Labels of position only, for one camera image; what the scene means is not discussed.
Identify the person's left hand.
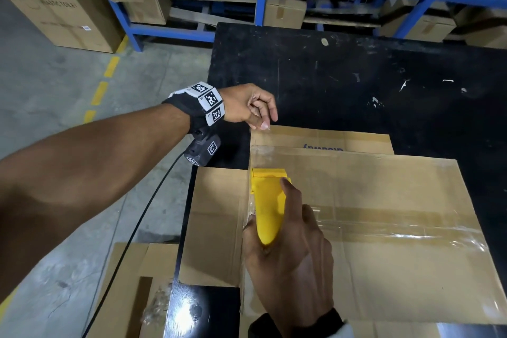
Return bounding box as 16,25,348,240
219,83,279,131

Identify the person's right hand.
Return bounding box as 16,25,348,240
242,177,335,335

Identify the yellow plastic tape tool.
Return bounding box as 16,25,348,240
251,168,292,246

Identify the person's left forearm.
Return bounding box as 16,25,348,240
0,103,191,303

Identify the black wristband with marker tags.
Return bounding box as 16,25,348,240
162,81,226,134

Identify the flattened brown cardboard box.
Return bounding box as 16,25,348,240
179,124,507,338

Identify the black right wristband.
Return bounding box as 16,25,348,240
247,308,354,338

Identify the small taped cardboard box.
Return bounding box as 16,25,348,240
263,0,307,30

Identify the crumpled clear tape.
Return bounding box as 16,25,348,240
142,282,175,326

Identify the cardboard sheet on floor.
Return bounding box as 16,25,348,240
86,242,180,338

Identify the wide taped cardboard box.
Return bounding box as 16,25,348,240
378,0,458,43

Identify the cardboard box with open flaps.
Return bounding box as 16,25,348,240
452,5,507,50

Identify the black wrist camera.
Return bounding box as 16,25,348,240
184,128,222,167

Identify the black cable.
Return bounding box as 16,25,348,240
81,151,187,338

